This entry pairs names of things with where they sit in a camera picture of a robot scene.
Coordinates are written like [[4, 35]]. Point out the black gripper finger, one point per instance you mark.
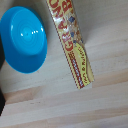
[[1, 101]]

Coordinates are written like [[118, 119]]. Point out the blue plastic bowl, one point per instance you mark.
[[25, 38]]

